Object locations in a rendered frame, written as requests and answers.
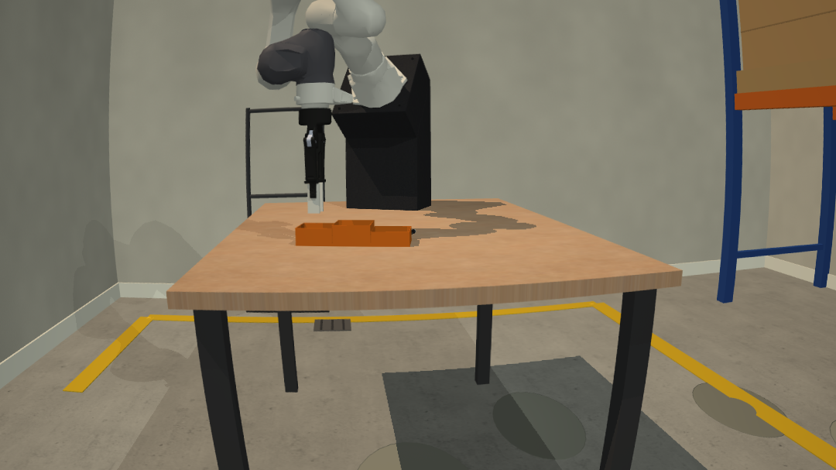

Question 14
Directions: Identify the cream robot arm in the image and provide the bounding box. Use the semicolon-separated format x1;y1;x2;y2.
255;0;407;108

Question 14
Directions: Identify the orange three-compartment bin rack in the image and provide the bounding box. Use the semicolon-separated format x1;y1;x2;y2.
295;220;412;247

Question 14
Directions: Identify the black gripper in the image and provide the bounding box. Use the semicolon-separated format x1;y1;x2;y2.
299;108;331;214

